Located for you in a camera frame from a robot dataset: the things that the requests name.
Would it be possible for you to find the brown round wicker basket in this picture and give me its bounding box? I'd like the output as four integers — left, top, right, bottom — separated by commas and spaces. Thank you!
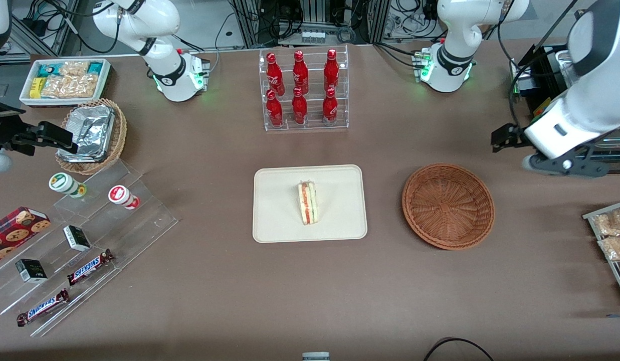
402, 163, 495, 250

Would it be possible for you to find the triangle sandwich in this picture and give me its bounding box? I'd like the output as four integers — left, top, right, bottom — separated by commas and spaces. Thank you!
297, 180, 318, 226

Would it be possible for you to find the snickers bar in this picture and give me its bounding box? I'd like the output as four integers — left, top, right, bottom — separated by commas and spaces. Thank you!
66, 248, 115, 287
16, 288, 71, 328

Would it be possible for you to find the light oval wicker basket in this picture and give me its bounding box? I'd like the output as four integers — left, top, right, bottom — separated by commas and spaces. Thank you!
55, 98, 128, 176

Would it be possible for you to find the clear acrylic bottle rack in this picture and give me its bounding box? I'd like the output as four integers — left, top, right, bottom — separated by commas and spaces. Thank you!
259, 45, 349, 132

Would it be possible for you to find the large clear cracker bag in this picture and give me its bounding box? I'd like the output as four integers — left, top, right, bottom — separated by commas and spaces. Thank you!
41, 74, 99, 99

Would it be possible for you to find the red lid yogurt cup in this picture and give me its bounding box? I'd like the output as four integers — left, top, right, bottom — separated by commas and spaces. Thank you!
108, 185, 140, 211

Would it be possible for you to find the small black box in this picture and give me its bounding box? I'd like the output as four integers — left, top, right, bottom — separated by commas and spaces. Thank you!
63, 225, 92, 252
15, 258, 49, 284

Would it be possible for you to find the grey wire tray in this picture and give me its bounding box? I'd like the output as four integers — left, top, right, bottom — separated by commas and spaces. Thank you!
582, 199, 620, 307

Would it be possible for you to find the white rectangular snack bin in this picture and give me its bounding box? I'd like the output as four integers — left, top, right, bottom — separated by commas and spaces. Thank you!
19, 58, 112, 107

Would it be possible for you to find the black floor cable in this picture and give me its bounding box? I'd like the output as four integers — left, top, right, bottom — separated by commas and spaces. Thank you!
422, 337, 496, 361

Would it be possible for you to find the small clear cracker bag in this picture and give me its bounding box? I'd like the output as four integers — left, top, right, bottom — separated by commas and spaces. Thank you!
59, 61, 91, 77

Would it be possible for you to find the beige rectangular tray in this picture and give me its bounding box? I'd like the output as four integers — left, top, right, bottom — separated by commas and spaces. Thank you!
253, 164, 368, 244

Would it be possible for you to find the green lid yogurt cup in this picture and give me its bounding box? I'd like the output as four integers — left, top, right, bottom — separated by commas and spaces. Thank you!
49, 172, 88, 199

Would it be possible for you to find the clear bag of crackers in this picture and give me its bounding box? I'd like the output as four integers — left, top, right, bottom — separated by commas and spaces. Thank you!
591, 208, 620, 238
597, 235, 620, 262

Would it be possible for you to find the red plaid cookie box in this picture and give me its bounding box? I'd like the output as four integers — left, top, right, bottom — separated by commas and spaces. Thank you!
0, 206, 52, 268

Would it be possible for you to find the red cola bottle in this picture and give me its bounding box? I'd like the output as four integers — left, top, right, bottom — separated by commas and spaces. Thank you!
266, 52, 286, 96
323, 49, 340, 92
291, 87, 309, 125
266, 90, 284, 127
322, 88, 339, 125
292, 50, 310, 95

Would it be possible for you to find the silver foil container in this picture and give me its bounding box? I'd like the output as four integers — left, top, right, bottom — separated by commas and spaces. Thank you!
57, 105, 116, 163

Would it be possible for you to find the black glass display case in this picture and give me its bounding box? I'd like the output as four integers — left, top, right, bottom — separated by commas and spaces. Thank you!
509, 43, 620, 176

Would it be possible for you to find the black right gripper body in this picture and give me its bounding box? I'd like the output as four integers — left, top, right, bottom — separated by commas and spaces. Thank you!
0, 97, 40, 152

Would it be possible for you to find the clear acrylic stepped shelf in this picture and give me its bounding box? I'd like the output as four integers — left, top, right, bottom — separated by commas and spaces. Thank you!
0, 159, 179, 337

